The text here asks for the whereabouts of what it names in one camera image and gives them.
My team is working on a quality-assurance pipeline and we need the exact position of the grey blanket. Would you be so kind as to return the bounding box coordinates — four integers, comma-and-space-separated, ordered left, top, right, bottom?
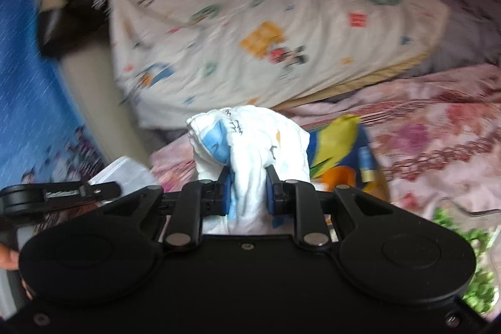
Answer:
385, 0, 501, 78

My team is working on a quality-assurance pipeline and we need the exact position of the green leafy item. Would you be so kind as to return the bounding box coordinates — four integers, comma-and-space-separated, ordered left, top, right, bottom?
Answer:
431, 197, 501, 319

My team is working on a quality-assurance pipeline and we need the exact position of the blue printed curtain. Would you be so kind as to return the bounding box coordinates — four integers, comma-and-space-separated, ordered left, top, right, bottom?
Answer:
0, 0, 153, 194

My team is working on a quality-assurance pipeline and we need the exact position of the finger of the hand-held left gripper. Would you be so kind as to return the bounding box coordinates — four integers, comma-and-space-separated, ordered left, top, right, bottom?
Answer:
0, 181, 121, 219

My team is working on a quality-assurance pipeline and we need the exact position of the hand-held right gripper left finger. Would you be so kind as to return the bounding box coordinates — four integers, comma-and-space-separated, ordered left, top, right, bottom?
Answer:
111, 166, 235, 250

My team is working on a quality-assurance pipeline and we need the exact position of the white cloth with blue print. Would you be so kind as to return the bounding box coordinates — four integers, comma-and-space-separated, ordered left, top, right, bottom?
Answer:
185, 104, 312, 237

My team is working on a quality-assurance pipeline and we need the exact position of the colourful fabric storage box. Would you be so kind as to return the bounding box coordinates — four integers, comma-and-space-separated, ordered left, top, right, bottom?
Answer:
305, 115, 390, 202

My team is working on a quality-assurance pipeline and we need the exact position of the cartoon print white quilt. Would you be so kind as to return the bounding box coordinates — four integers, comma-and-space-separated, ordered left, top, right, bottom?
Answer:
74, 0, 451, 129

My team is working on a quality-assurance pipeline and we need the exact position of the black garment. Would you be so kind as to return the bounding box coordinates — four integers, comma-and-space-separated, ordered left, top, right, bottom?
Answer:
37, 0, 112, 59

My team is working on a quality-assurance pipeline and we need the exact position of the person's left hand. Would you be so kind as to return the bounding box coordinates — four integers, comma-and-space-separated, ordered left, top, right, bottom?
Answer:
0, 240, 35, 299

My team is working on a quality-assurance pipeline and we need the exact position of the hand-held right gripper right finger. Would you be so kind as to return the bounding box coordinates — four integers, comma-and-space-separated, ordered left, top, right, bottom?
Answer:
265, 166, 392, 246

